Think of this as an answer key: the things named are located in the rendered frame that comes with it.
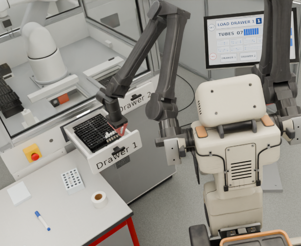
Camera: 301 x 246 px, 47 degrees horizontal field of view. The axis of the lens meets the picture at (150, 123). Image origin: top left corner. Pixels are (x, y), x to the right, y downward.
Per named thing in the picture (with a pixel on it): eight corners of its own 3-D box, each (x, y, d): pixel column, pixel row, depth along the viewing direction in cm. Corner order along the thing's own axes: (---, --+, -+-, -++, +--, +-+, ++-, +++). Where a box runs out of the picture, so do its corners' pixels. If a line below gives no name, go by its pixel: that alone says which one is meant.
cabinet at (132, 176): (179, 176, 267) (167, 91, 218) (59, 256, 228) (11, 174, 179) (117, 123, 333) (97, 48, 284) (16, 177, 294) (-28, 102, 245)
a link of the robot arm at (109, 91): (112, 84, 143) (128, 87, 149) (98, 74, 151) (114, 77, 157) (103, 110, 146) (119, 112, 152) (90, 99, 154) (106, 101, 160)
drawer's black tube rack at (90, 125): (122, 140, 181) (120, 131, 177) (93, 156, 175) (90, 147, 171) (102, 122, 197) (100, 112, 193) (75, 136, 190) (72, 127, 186)
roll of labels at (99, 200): (108, 207, 158) (105, 201, 155) (92, 209, 158) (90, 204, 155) (108, 195, 163) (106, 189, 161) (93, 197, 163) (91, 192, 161)
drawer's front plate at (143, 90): (155, 96, 212) (152, 81, 205) (115, 118, 201) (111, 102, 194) (153, 95, 213) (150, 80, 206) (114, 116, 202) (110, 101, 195)
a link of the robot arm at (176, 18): (178, -5, 120) (196, 4, 127) (151, -1, 129) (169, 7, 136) (158, 121, 122) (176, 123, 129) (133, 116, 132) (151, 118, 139)
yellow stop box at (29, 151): (43, 157, 180) (38, 147, 175) (30, 164, 177) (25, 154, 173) (39, 152, 183) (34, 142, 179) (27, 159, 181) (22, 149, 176)
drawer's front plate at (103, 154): (142, 146, 178) (138, 130, 171) (93, 175, 167) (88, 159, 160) (140, 145, 179) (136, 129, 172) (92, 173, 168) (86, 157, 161)
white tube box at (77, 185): (85, 188, 169) (82, 183, 167) (68, 195, 167) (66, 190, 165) (78, 172, 178) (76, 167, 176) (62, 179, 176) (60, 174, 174)
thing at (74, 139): (137, 144, 177) (135, 135, 174) (94, 169, 168) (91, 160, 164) (101, 112, 205) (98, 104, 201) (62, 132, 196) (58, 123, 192)
